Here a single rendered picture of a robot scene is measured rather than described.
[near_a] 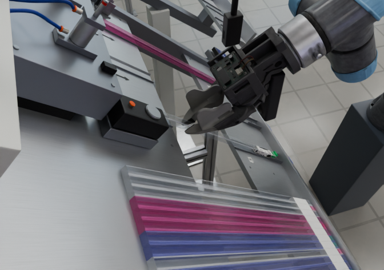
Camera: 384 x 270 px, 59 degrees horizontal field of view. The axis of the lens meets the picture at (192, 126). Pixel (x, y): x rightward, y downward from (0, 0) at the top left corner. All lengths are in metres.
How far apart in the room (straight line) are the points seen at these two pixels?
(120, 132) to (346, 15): 0.35
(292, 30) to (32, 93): 0.36
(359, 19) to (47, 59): 0.42
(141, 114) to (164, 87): 0.90
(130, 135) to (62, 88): 0.11
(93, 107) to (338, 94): 1.82
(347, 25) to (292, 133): 1.33
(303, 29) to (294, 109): 1.43
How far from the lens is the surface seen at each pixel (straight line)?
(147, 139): 0.46
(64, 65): 0.39
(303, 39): 0.54
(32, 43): 0.39
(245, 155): 0.72
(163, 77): 1.29
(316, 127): 1.92
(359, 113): 1.28
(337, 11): 0.55
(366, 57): 0.64
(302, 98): 2.03
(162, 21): 1.14
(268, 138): 0.89
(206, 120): 0.56
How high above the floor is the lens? 1.43
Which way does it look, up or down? 52 degrees down
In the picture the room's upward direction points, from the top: straight up
